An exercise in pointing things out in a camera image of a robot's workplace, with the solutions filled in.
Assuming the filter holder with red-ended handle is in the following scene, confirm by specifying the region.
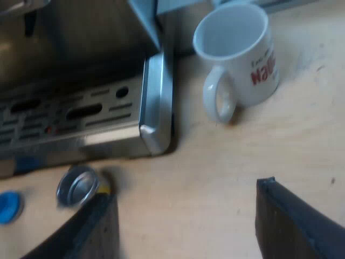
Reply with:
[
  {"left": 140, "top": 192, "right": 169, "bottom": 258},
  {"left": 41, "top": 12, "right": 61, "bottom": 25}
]
[{"left": 56, "top": 165, "right": 117, "bottom": 208}]

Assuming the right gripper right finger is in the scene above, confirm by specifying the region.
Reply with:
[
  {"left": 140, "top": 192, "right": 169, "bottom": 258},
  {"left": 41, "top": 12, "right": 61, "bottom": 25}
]
[{"left": 254, "top": 176, "right": 345, "bottom": 259}]

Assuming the white mug with red and black print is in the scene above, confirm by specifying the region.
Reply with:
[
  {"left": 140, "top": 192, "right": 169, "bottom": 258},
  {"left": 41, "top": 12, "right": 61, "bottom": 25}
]
[{"left": 193, "top": 3, "right": 280, "bottom": 125}]

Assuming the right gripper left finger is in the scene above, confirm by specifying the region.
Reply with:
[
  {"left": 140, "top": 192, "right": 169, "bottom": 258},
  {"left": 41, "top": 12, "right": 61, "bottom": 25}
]
[{"left": 20, "top": 192, "right": 120, "bottom": 259}]

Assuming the bright blue tamper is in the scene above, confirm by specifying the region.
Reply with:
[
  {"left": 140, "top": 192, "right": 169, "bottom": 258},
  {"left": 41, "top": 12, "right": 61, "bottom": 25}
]
[{"left": 0, "top": 190, "right": 25, "bottom": 225}]

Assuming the steel espresso machine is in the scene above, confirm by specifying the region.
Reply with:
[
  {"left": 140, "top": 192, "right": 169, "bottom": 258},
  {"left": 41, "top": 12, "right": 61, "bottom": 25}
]
[{"left": 0, "top": 0, "right": 175, "bottom": 179}]

